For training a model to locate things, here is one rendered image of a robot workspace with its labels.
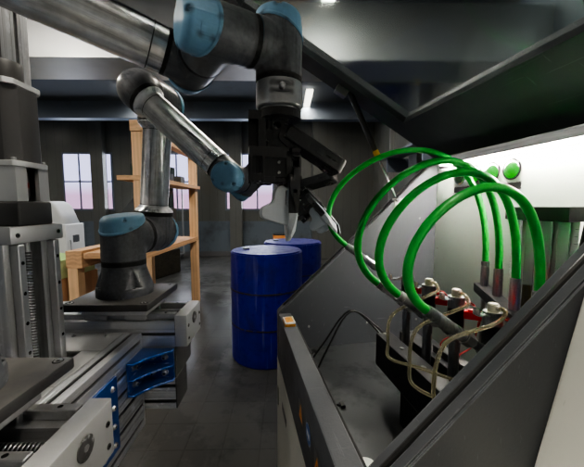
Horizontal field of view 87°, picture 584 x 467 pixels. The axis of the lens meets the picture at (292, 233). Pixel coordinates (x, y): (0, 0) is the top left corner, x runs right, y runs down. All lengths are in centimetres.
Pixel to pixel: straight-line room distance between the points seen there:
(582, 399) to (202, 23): 63
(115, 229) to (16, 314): 29
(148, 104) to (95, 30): 37
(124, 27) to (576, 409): 76
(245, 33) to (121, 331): 79
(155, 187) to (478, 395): 95
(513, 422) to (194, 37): 61
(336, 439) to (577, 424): 29
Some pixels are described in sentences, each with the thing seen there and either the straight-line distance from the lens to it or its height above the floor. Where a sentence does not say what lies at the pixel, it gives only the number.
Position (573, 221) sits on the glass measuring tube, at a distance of 80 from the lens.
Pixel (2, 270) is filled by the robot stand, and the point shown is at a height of 117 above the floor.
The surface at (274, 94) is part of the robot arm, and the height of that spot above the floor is 146.
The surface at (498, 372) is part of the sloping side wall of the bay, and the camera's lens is 45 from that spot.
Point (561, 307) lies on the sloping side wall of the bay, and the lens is 48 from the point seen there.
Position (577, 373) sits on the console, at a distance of 49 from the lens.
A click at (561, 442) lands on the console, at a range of 51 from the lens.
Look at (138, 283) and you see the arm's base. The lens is 97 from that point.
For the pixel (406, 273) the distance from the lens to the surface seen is 46.
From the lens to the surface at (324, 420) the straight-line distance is 58.
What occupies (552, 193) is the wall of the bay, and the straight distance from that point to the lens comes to 86.
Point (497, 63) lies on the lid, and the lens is 81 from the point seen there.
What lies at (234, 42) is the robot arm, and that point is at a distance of 51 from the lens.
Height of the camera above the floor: 129
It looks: 5 degrees down
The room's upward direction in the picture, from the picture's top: straight up
